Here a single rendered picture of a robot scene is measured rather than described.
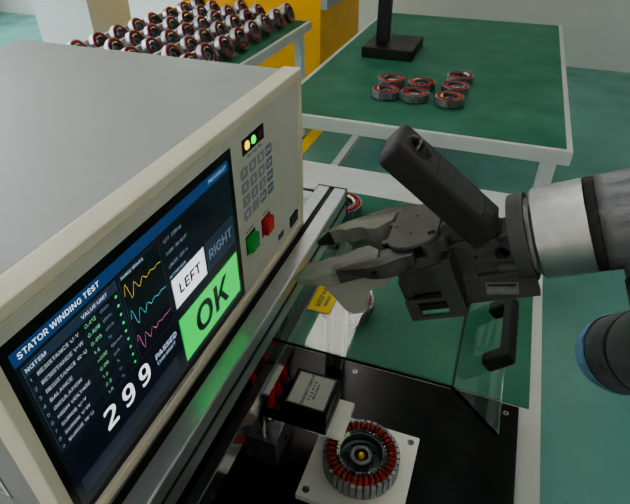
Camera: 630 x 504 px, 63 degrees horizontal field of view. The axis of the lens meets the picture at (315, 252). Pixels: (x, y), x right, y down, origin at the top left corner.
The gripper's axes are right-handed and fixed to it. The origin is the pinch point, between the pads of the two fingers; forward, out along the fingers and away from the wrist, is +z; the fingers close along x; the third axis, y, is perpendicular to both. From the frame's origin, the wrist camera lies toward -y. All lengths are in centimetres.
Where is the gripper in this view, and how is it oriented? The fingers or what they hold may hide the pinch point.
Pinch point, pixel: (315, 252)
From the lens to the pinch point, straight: 51.9
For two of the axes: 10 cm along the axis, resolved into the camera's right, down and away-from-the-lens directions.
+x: 3.4, -5.6, 7.6
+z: -8.5, 1.6, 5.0
